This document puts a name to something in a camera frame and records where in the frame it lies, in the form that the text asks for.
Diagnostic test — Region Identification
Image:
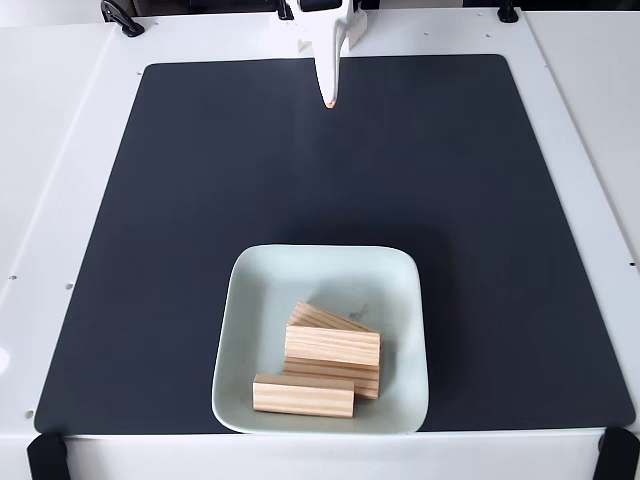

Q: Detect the pale green square plate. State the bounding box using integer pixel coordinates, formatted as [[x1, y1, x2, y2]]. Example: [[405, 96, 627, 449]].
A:
[[210, 243, 430, 435]]

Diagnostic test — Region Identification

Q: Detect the grooved wooden block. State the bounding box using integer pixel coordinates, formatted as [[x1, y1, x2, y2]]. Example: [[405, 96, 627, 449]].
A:
[[288, 300, 379, 333], [283, 355, 382, 401], [251, 373, 357, 419], [284, 323, 383, 369]]

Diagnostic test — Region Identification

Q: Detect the black rubber mat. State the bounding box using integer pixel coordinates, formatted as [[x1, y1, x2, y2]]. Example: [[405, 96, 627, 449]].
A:
[[33, 53, 636, 435]]

